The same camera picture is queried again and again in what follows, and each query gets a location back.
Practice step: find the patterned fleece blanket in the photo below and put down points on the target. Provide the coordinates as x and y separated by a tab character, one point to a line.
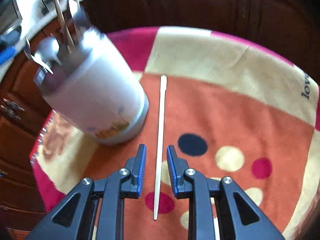
232	108

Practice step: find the white steel utensil canister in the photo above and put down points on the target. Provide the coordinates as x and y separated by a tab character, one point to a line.
95	90

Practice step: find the pale bamboo chopstick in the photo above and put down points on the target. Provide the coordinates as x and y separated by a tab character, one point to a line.
159	153

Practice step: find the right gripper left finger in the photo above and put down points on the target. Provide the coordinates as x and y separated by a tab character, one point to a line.
95	205

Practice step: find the white ceramic spoon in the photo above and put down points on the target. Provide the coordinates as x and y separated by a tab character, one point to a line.
48	50

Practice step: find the steel spoon purple sheen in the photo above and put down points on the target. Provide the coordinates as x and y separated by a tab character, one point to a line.
37	60

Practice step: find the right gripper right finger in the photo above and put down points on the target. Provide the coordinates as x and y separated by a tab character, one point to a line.
237	215

